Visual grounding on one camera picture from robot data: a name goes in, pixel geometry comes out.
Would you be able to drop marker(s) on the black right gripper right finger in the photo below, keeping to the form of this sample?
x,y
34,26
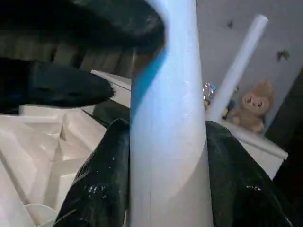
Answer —
x,y
236,184

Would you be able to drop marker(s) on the white cabinet with glass doors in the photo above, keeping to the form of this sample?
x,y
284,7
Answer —
x,y
265,160

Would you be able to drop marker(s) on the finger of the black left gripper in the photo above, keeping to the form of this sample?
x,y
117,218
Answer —
x,y
59,87
82,19

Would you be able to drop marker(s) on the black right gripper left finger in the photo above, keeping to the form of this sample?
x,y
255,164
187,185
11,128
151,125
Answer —
x,y
101,177

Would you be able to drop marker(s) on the white plastic table leg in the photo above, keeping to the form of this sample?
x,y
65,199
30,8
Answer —
x,y
241,61
170,118

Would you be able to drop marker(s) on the grey curtain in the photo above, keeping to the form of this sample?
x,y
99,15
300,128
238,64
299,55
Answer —
x,y
71,55

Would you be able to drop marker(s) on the beige plush toy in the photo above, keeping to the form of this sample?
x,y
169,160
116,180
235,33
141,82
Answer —
x,y
254,106

